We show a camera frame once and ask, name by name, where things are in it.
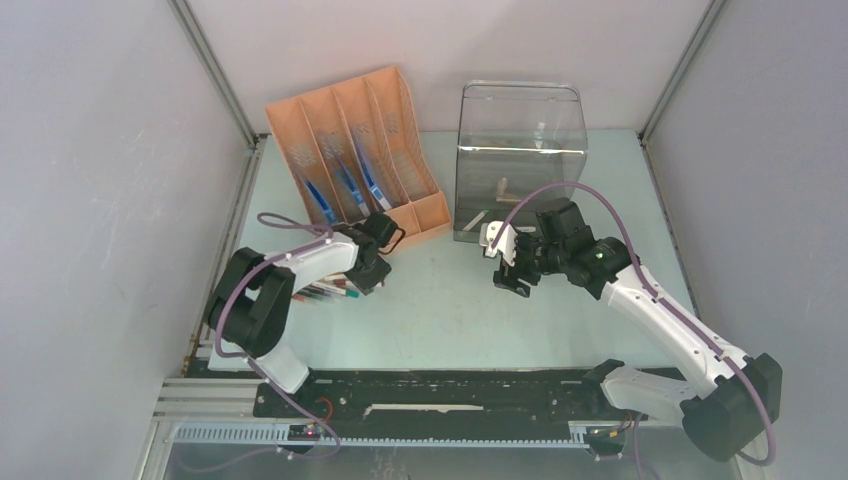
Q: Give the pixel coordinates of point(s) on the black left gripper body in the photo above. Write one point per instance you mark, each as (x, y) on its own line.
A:
(366, 279)

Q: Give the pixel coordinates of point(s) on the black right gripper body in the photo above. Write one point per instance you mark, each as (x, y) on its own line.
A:
(527, 266)

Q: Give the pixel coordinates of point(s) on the white marker teal cap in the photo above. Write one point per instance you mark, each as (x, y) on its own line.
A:
(334, 290)

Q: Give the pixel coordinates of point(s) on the long beige eraser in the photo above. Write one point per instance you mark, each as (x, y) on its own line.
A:
(509, 200)

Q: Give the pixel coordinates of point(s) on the blue folder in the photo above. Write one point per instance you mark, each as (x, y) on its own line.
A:
(350, 184)
(368, 175)
(322, 201)

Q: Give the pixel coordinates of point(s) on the grey transparent drawer unit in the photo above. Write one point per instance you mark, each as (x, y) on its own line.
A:
(532, 133)

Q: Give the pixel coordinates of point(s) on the white marker red cap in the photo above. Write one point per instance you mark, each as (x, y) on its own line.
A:
(340, 283)

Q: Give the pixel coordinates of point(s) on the white marker green cap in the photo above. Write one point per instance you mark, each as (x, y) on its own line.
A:
(475, 221)

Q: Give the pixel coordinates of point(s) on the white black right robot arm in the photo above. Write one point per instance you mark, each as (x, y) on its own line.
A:
(726, 397)

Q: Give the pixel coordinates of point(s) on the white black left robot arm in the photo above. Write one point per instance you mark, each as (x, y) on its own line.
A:
(250, 303)

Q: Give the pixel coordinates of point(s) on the orange plastic desk organizer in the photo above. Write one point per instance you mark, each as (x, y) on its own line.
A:
(354, 149)

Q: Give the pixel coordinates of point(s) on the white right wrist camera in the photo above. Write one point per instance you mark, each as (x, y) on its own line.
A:
(498, 240)

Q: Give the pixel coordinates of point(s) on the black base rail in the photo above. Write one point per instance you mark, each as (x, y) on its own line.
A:
(451, 406)

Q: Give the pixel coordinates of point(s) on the aluminium frame post left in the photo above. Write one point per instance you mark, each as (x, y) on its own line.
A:
(198, 40)

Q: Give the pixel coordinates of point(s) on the aluminium frame post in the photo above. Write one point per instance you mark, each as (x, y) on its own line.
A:
(691, 51)
(198, 40)

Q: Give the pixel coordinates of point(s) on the aluminium frame post right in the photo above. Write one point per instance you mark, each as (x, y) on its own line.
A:
(691, 51)

